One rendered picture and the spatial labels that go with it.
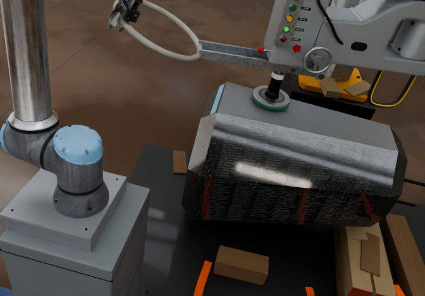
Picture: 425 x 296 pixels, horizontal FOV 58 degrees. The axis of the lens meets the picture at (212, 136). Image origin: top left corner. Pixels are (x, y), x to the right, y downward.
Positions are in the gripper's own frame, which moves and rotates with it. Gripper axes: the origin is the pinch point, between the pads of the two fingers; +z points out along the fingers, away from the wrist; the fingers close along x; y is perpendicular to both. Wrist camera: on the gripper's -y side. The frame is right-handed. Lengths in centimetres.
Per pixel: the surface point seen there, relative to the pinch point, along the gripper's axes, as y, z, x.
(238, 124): 46, 12, 62
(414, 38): 62, -70, 113
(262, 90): 30, -2, 83
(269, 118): 50, 3, 77
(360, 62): 57, -47, 99
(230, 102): 30, 11, 67
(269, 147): 64, 11, 73
